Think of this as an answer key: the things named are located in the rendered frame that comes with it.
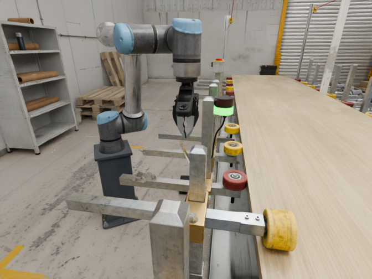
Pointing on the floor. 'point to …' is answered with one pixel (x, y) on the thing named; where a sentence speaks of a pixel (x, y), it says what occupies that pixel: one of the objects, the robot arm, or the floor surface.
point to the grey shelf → (32, 88)
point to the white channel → (335, 45)
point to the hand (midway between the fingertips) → (185, 135)
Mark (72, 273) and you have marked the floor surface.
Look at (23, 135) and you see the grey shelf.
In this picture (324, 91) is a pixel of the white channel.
